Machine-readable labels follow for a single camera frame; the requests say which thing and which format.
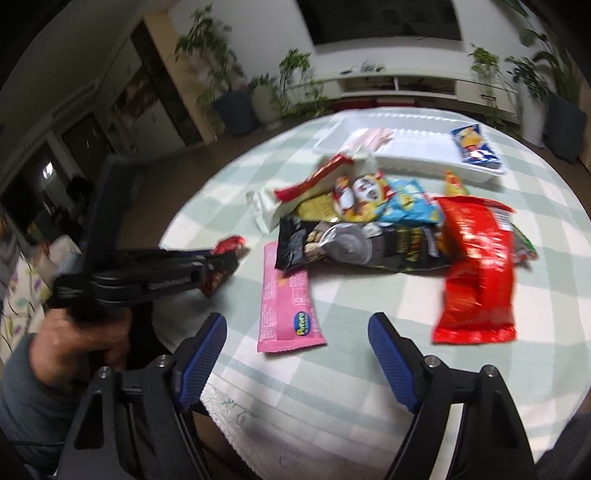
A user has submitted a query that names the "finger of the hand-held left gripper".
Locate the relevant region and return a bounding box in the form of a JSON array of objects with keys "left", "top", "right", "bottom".
[
  {"left": 139, "top": 257, "right": 241, "bottom": 296},
  {"left": 117, "top": 248, "right": 220, "bottom": 271}
]

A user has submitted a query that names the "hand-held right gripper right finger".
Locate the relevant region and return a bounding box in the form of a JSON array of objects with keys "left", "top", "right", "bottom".
[{"left": 368, "top": 312, "right": 539, "bottom": 480}]

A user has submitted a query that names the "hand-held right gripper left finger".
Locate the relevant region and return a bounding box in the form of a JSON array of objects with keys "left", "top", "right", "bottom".
[{"left": 58, "top": 313, "right": 228, "bottom": 480}]

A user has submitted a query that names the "small red black snack packet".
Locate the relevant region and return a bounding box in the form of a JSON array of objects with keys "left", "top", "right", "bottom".
[{"left": 201, "top": 235, "right": 252, "bottom": 296}]

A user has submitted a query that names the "pink snack packet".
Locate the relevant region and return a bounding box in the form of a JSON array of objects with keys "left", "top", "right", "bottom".
[{"left": 256, "top": 242, "right": 328, "bottom": 354}]

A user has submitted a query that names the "grey silver snack packet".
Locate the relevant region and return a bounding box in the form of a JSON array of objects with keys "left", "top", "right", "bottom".
[{"left": 318, "top": 220, "right": 453, "bottom": 274}]

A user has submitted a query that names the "large red snack packet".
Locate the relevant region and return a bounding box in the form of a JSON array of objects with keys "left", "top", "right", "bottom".
[{"left": 431, "top": 196, "right": 517, "bottom": 346}]

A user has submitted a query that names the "orange yellow snack packet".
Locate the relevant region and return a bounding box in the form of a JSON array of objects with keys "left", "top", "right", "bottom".
[{"left": 443, "top": 170, "right": 472, "bottom": 197}]

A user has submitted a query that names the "white plastic tray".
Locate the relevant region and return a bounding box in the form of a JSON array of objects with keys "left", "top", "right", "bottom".
[{"left": 313, "top": 108, "right": 508, "bottom": 185}]

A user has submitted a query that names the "person's left forearm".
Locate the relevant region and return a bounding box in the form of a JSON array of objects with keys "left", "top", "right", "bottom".
[{"left": 0, "top": 332, "right": 102, "bottom": 480}]

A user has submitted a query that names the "person's left hand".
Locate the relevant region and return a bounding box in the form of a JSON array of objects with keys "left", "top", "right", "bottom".
[{"left": 34, "top": 305, "right": 132, "bottom": 384}]

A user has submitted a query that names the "floral printed cloth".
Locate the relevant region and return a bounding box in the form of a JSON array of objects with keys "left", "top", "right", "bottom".
[{"left": 0, "top": 258, "right": 51, "bottom": 361}]

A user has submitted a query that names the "red trimmed snack packet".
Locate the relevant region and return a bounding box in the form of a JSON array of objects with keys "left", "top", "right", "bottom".
[{"left": 274, "top": 150, "right": 382, "bottom": 204}]

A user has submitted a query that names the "plant in dark blue pot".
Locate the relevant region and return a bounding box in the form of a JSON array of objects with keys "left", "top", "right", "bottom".
[{"left": 173, "top": 4, "right": 259, "bottom": 137}]

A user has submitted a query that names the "light blue snack packet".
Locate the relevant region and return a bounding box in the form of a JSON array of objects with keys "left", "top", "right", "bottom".
[{"left": 383, "top": 178, "right": 441, "bottom": 227}]

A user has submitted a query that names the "red white yellow snack packet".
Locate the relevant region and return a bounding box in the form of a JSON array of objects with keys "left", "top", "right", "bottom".
[{"left": 330, "top": 168, "right": 393, "bottom": 223}]

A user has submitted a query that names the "wooden shelf cabinet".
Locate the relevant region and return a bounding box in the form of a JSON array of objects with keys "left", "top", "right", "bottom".
[{"left": 108, "top": 14, "right": 218, "bottom": 153}]

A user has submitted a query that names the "plant in white ribbed pot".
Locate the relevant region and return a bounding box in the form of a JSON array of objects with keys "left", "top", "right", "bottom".
[{"left": 248, "top": 74, "right": 283, "bottom": 130}]

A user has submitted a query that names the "green snack packet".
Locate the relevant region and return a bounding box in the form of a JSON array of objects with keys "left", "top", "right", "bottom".
[{"left": 510, "top": 228, "right": 540, "bottom": 268}]

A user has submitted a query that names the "trailing pothos plant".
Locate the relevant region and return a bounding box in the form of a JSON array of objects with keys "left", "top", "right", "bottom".
[{"left": 277, "top": 48, "right": 331, "bottom": 121}]

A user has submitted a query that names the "pink white striped packet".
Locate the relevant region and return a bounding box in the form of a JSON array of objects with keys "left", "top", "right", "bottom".
[{"left": 344, "top": 128, "right": 395, "bottom": 153}]

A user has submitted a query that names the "blue yellow snack packet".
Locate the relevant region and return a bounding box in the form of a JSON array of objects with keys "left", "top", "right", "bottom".
[{"left": 450, "top": 124, "right": 504, "bottom": 168}]

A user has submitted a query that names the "white television cabinet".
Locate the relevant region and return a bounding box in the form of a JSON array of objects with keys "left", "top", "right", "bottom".
[{"left": 330, "top": 71, "right": 520, "bottom": 114}]

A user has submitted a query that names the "plant in tall white pot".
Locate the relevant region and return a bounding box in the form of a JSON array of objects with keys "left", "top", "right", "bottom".
[{"left": 505, "top": 55, "right": 550, "bottom": 144}]

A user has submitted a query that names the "large plant in dark pot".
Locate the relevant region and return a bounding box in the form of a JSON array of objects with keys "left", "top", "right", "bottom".
[{"left": 501, "top": 0, "right": 589, "bottom": 162}]

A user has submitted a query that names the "hanging plant on cabinet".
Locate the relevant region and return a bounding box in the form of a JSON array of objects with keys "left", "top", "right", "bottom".
[{"left": 468, "top": 44, "right": 509, "bottom": 130}]

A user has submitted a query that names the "black television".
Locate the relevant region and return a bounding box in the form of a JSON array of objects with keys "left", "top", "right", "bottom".
[{"left": 295, "top": 0, "right": 463, "bottom": 46}]

